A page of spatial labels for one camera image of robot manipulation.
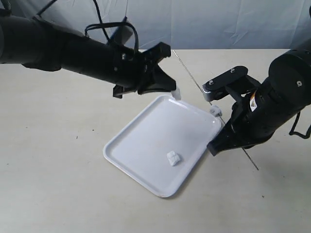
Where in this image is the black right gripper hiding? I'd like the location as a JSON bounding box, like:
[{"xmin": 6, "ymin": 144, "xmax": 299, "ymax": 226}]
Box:
[{"xmin": 207, "ymin": 74, "xmax": 260, "ymax": 156}]

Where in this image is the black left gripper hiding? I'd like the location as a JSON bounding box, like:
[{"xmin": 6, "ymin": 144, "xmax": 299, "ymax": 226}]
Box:
[{"xmin": 113, "ymin": 42, "xmax": 177, "ymax": 99}]

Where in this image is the white marshmallow piece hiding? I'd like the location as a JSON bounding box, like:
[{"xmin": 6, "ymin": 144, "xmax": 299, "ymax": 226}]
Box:
[
  {"xmin": 209, "ymin": 105, "xmax": 223, "ymax": 117},
  {"xmin": 171, "ymin": 86, "xmax": 181, "ymax": 101},
  {"xmin": 167, "ymin": 150, "xmax": 181, "ymax": 166}
]

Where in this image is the thin metal skewer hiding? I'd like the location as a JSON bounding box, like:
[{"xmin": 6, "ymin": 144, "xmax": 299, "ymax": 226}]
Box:
[{"xmin": 172, "ymin": 50, "xmax": 259, "ymax": 171}]

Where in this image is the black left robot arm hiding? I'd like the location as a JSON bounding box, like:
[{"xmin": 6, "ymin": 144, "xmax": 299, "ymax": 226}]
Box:
[{"xmin": 0, "ymin": 16, "xmax": 177, "ymax": 99}]

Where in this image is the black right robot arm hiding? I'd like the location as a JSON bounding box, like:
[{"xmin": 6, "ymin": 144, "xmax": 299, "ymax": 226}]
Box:
[{"xmin": 202, "ymin": 40, "xmax": 311, "ymax": 156}]

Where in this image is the white rectangular plastic tray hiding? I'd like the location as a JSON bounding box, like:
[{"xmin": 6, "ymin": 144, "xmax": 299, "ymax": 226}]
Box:
[{"xmin": 103, "ymin": 95, "xmax": 222, "ymax": 198}]

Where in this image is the grey-blue backdrop curtain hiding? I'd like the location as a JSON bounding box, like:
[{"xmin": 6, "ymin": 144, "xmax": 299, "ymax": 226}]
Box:
[{"xmin": 0, "ymin": 0, "xmax": 311, "ymax": 50}]

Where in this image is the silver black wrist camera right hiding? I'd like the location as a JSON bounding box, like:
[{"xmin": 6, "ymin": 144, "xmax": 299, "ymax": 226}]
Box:
[{"xmin": 202, "ymin": 66, "xmax": 248, "ymax": 102}]

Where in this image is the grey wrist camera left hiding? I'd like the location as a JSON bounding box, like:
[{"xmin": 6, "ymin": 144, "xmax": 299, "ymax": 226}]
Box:
[{"xmin": 110, "ymin": 26, "xmax": 133, "ymax": 45}]

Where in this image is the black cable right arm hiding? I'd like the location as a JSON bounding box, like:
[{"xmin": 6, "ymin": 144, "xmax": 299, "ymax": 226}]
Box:
[{"xmin": 288, "ymin": 111, "xmax": 311, "ymax": 139}]

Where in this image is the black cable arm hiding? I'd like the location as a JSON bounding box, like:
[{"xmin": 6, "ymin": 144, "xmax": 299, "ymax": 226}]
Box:
[
  {"xmin": 288, "ymin": 111, "xmax": 311, "ymax": 139},
  {"xmin": 36, "ymin": 0, "xmax": 139, "ymax": 53}
]

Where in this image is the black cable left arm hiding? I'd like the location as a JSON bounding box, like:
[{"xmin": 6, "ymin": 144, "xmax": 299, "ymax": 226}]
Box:
[{"xmin": 36, "ymin": 0, "xmax": 139, "ymax": 53}]

